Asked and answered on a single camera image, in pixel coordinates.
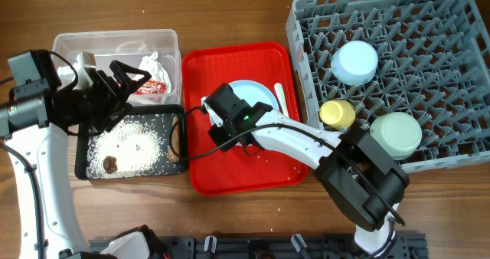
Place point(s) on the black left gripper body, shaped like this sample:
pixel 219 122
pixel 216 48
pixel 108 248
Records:
pixel 93 103

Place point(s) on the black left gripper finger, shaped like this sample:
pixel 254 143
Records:
pixel 114 120
pixel 128 85

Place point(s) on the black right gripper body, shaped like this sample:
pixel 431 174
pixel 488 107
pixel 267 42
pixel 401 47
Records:
pixel 223 135

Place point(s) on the white napkin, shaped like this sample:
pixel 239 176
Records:
pixel 158 72

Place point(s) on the red snack wrapper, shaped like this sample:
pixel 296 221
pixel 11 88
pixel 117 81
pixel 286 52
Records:
pixel 151 87

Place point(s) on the cooked white rice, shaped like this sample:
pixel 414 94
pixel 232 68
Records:
pixel 138 142

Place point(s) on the brown bread stick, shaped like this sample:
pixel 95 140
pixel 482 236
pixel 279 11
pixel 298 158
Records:
pixel 174 146

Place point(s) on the dark brown food lump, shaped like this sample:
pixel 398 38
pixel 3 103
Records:
pixel 109 164

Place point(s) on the yellow plastic cup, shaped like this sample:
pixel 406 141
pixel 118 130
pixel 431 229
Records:
pixel 337 114

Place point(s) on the green rice bowl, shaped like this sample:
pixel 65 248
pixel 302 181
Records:
pixel 398 133

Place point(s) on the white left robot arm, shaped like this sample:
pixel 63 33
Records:
pixel 35 127

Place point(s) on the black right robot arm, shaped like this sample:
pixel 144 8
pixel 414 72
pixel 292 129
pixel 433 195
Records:
pixel 364 182

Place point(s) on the grey dishwasher rack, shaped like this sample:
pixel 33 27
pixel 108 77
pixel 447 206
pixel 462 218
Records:
pixel 433 64

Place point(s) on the clear plastic storage bin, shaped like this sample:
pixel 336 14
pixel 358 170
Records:
pixel 130 47

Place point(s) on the light blue plate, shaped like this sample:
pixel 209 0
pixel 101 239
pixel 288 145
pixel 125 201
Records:
pixel 253 92

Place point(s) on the white plastic spoon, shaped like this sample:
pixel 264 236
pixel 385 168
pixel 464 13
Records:
pixel 281 97

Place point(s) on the red serving tray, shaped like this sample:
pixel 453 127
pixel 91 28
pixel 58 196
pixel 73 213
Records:
pixel 237 170

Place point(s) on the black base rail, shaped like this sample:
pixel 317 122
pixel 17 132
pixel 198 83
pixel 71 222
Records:
pixel 406 245

